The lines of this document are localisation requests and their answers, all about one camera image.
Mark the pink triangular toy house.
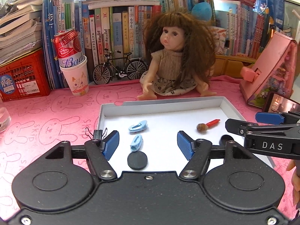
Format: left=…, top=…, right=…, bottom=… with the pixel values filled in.
left=239, top=31, right=299, bottom=109

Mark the miniature black bicycle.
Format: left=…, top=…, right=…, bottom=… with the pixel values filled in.
left=93, top=49, right=148, bottom=85

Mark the white cardboard box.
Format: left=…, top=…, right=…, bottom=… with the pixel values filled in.
left=97, top=96, right=275, bottom=173

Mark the black smartphone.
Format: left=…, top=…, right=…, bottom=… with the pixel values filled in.
left=262, top=92, right=300, bottom=116

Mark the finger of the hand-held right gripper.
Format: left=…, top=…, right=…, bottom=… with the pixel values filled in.
left=225, top=118, right=300, bottom=135
left=255, top=111, right=300, bottom=125

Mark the large black cap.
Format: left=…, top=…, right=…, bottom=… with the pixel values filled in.
left=219, top=134, right=235, bottom=146

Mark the person's right hand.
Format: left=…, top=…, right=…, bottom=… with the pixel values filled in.
left=286, top=160, right=300, bottom=209

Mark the red plastic crate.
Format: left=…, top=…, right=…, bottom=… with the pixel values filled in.
left=0, top=48, right=51, bottom=102

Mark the pink rabbit print cloth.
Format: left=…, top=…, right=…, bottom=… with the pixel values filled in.
left=0, top=74, right=300, bottom=216

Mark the black binder clip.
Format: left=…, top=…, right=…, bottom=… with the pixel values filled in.
left=84, top=127, right=109, bottom=143

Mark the flat white notebook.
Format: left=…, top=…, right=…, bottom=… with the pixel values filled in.
left=87, top=0, right=160, bottom=10

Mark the black disc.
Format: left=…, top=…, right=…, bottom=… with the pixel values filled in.
left=127, top=151, right=149, bottom=170

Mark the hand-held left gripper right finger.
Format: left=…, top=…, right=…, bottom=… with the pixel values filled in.
left=177, top=131, right=255, bottom=181

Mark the blue printed carton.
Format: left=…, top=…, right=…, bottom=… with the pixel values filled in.
left=254, top=0, right=285, bottom=26

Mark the red drink can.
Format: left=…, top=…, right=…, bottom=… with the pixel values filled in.
left=53, top=28, right=86, bottom=68

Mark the stack of worn books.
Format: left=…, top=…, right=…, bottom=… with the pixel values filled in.
left=0, top=0, right=44, bottom=64

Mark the white paper cup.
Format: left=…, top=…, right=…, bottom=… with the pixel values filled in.
left=60, top=56, right=90, bottom=96

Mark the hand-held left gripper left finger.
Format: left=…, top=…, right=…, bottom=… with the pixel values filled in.
left=44, top=130, right=120, bottom=181

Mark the blue plush ball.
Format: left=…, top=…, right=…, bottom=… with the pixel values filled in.
left=191, top=2, right=212, bottom=21

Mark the blue hair clip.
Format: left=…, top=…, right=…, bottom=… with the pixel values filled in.
left=128, top=120, right=148, bottom=132
left=130, top=134, right=143, bottom=152

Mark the illustrated white carton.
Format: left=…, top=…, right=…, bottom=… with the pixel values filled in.
left=211, top=27, right=229, bottom=55

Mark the wooden drawer unit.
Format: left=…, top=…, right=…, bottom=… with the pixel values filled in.
left=213, top=53, right=258, bottom=79

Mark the row of upright books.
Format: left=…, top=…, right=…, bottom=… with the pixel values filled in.
left=42, top=0, right=162, bottom=90
left=162, top=0, right=275, bottom=59

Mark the brown haired doll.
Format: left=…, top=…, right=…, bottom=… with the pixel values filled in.
left=137, top=13, right=217, bottom=101

